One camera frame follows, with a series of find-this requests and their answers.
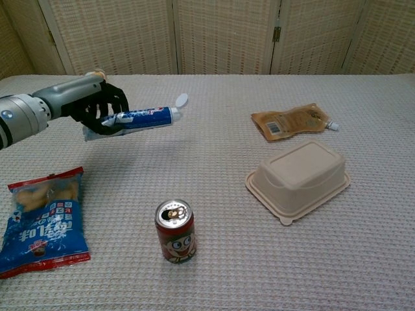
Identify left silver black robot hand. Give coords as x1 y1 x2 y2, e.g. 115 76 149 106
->
31 73 130 136

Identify blue white toothpaste tube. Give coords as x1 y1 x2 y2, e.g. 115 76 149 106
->
82 93 189 143

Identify blue red snack bag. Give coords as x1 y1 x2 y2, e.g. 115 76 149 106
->
0 166 91 280

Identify wicker folding screen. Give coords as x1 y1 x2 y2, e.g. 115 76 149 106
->
0 0 415 80

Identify white waffle tablecloth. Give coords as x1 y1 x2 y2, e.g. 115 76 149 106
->
0 73 415 311

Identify red cartoon drink can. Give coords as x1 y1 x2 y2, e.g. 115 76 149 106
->
154 198 197 265

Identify brown spout pouch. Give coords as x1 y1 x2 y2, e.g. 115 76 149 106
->
251 102 340 143

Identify beige takeaway food container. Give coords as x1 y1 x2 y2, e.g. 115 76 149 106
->
244 139 351 227

